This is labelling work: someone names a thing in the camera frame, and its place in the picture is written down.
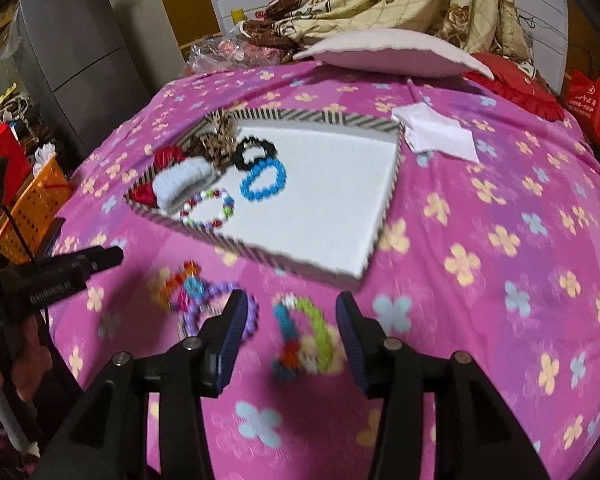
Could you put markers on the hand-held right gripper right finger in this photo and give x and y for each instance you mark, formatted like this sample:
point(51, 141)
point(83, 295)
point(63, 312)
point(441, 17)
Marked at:
point(352, 347)

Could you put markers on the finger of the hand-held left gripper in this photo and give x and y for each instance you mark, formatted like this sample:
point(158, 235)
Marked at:
point(97, 259)
point(55, 291)

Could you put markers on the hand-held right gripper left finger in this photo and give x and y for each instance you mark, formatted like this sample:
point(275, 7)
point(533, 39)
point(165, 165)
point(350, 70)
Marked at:
point(230, 342)

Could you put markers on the white fluffy scrunchie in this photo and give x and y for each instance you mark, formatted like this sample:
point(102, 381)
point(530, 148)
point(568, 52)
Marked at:
point(185, 180)

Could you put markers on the red scrunchie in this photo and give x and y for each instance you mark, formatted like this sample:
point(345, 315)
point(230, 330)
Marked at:
point(167, 160)

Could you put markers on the striped cardboard box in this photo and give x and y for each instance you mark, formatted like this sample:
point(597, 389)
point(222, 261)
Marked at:
point(320, 200)

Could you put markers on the leopard print hair bow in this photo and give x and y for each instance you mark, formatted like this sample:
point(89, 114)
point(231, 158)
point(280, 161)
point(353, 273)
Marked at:
point(215, 137)

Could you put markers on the orange plastic basket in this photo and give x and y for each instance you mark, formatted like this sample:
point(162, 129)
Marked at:
point(30, 210)

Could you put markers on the red stick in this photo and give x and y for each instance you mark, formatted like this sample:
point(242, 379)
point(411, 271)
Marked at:
point(59, 187)

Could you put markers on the red box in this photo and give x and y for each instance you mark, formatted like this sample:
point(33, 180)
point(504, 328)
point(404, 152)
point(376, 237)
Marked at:
point(0, 155)

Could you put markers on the white crumpled tissue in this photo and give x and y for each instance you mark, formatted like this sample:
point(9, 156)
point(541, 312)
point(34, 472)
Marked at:
point(44, 156)

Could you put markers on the pink floral blanket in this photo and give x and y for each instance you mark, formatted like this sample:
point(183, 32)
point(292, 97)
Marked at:
point(455, 270)

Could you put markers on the white tube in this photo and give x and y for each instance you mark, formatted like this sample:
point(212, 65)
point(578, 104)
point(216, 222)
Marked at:
point(11, 422)

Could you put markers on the grey refrigerator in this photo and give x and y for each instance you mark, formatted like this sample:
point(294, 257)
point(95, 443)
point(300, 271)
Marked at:
point(75, 60)

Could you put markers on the white paper sheet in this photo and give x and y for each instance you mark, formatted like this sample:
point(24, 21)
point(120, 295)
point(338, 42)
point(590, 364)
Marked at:
point(435, 132)

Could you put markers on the clear plastic bag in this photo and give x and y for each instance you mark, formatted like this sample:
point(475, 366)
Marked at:
point(230, 52)

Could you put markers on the yellow wooden door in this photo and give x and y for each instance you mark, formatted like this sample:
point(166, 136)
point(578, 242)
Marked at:
point(190, 0)

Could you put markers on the pale pink pillow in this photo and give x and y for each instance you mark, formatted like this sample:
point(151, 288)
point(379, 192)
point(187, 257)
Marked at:
point(395, 52)

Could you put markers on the red frilled cushion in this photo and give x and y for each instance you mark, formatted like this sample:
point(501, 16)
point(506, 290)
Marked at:
point(520, 85)

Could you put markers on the red shopping bag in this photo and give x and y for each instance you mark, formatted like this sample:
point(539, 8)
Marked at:
point(592, 105)

